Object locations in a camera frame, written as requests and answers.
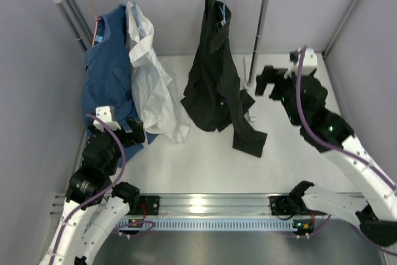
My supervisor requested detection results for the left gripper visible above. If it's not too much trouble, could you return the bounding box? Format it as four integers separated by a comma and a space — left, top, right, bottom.
89, 116, 145, 176

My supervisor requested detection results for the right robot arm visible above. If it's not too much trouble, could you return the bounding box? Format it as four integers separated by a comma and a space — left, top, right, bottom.
256, 65, 396, 247

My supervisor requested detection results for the light blue hanger with shirt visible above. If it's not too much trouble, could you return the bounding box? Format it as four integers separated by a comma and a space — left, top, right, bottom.
132, 0, 146, 38

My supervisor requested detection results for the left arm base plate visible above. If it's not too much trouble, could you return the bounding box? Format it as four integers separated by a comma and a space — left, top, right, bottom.
135, 195, 160, 216

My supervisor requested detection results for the slotted cable duct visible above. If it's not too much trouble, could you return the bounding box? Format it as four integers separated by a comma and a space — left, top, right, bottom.
113, 218, 297, 231

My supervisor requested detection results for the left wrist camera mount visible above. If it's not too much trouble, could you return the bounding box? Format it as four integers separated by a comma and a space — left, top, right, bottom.
95, 106, 121, 131

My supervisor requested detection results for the white shirt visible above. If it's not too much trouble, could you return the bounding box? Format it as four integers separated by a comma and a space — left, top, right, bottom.
126, 2, 190, 143

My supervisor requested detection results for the aluminium mounting rail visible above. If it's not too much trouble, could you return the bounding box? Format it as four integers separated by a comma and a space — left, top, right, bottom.
49, 192, 388, 217

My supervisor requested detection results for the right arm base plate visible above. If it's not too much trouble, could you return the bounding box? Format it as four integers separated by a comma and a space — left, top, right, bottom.
269, 195, 316, 238

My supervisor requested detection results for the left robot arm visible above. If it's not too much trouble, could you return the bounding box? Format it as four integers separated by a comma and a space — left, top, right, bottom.
41, 115, 145, 264

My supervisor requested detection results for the black pinstriped shirt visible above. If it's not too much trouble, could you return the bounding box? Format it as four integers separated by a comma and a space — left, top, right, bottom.
181, 0, 267, 158

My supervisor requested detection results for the blue checked shirt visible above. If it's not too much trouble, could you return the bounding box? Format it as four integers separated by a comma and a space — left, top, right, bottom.
81, 4, 146, 166

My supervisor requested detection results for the blue wire hanger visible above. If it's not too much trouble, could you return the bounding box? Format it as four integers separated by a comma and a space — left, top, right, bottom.
218, 0, 226, 30

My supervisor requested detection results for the pink wire hanger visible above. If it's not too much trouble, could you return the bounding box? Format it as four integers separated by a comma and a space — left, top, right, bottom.
86, 0, 100, 47

